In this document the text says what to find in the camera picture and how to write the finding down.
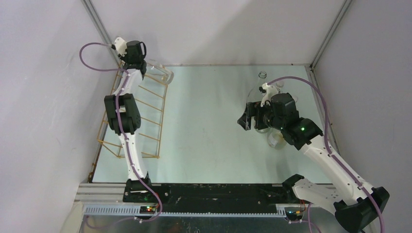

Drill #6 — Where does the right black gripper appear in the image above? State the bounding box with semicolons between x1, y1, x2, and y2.
237;100;285;131

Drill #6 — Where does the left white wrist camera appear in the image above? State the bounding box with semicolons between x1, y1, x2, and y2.
111;36;127;58

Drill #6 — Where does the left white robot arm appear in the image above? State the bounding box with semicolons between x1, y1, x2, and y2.
104;37;154;202

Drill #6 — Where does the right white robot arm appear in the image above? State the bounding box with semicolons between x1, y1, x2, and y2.
237;93;390;233

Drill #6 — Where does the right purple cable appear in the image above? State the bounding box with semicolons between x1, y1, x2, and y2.
269;76;387;233

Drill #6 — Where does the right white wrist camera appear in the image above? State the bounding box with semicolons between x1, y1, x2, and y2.
259;83;280;107

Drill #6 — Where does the long clear glass bottle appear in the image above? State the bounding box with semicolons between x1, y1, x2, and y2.
255;125;271;134

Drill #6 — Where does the electronics board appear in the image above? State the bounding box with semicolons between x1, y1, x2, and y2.
286;211;301;216
139;206;157;214

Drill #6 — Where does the right electronics board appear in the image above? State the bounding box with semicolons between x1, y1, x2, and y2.
286;211;301;216

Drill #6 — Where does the aluminium frame rail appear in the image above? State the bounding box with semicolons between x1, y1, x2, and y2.
75;183;309;218

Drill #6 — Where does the left electronics board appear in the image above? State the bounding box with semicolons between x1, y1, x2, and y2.
139;206;157;214

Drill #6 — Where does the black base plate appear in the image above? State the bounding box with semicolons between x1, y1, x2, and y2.
123;183;300;215

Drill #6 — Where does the clear bottle frosted cap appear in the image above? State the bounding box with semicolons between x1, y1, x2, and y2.
291;95;299;103

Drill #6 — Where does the clear bottle black label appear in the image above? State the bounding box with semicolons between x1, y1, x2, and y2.
246;71;267;102

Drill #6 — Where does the clear bottle white label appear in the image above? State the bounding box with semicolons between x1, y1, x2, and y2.
267;129;286;150

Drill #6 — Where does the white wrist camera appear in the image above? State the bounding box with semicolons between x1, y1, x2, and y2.
259;83;280;107
111;36;127;58

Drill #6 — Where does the clear bottle black cork top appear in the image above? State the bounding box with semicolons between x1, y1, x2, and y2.
145;59;174;85

